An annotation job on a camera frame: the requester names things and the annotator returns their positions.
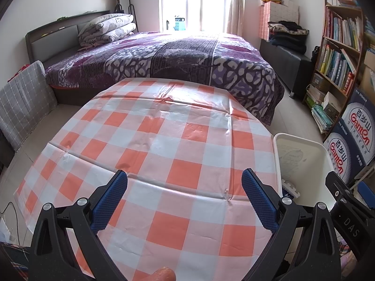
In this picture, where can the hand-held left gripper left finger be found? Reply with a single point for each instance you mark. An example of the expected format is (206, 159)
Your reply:
(108, 202)

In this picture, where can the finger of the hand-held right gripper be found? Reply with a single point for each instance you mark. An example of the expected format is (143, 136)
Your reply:
(367, 191)

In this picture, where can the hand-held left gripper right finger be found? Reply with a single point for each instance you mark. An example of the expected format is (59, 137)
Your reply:
(259, 200)

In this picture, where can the white plastic bin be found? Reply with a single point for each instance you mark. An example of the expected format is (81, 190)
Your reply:
(310, 164)

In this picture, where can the person's left hand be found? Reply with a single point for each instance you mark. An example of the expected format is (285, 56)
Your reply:
(162, 275)

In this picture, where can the small blue white cardboard box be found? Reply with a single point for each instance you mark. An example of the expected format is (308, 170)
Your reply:
(341, 155)

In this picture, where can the large blue white cardboard box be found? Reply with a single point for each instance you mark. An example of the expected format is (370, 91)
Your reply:
(361, 126)

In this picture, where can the orange white checked tablecloth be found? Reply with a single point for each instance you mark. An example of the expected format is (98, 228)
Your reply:
(175, 152)

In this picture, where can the stack of flat books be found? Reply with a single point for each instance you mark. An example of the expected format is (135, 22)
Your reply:
(320, 114)

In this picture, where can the plaid clothing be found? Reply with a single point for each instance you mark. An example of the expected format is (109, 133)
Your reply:
(13, 260)

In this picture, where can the black panel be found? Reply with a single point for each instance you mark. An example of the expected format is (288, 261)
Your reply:
(6, 149)

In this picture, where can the grey checked cushion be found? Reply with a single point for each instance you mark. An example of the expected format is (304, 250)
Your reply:
(26, 105)

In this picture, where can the row of leaning books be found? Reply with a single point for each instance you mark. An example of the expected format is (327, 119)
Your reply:
(335, 67)

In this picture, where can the wooden bookshelf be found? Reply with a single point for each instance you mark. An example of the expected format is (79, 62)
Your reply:
(360, 55)

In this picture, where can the black bench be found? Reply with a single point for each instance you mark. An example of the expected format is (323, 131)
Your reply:
(287, 64)

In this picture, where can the black bag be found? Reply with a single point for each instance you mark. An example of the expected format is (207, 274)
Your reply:
(315, 53)

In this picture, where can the purple patterned bedspread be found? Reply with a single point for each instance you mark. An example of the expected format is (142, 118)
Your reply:
(190, 61)

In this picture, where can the red cloth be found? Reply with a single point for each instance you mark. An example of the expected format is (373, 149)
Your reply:
(19, 71)

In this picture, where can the row of upright books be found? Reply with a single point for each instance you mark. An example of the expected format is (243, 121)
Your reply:
(342, 29)

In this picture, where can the pile of dark clothes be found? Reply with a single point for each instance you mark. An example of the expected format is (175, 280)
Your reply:
(288, 35)

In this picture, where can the folded white purple quilt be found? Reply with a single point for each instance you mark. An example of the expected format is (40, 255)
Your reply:
(108, 29)

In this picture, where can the pink checked cabinet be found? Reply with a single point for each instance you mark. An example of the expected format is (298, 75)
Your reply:
(281, 13)

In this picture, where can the blue basket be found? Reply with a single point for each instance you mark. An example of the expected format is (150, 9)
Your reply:
(180, 24)

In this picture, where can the pale curtain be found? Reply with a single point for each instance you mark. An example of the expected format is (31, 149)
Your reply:
(235, 8)

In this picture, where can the window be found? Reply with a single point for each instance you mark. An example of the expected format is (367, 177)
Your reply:
(193, 0)

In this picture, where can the dark bed frame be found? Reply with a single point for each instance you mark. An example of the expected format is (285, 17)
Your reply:
(52, 35)

